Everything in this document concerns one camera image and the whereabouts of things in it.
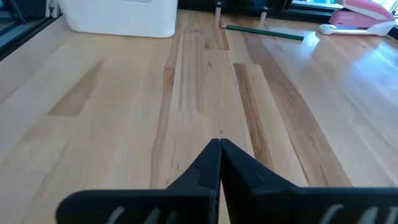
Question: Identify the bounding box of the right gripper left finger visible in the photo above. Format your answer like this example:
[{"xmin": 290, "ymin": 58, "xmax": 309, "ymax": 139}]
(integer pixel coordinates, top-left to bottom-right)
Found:
[{"xmin": 55, "ymin": 138, "xmax": 223, "ymax": 224}]

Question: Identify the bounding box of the white plastic bin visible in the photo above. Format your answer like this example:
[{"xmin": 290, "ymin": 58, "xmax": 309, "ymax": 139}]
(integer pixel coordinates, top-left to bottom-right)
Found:
[{"xmin": 57, "ymin": 0, "xmax": 179, "ymax": 39}]

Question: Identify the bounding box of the dark green pencil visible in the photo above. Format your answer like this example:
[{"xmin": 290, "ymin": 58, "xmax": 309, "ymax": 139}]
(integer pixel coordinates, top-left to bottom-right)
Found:
[{"xmin": 220, "ymin": 24, "xmax": 305, "ymax": 42}]

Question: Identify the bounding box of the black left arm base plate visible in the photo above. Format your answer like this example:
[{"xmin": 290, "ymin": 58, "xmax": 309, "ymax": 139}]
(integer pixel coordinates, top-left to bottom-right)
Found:
[{"xmin": 213, "ymin": 0, "xmax": 269, "ymax": 22}]

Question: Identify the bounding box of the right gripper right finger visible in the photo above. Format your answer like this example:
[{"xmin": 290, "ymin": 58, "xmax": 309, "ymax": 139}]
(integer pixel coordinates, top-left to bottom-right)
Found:
[{"xmin": 220, "ymin": 138, "xmax": 398, "ymax": 224}]

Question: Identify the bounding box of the pink and white stapler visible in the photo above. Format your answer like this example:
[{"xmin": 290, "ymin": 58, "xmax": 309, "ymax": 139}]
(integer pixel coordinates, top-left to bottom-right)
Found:
[{"xmin": 317, "ymin": 0, "xmax": 397, "ymax": 37}]

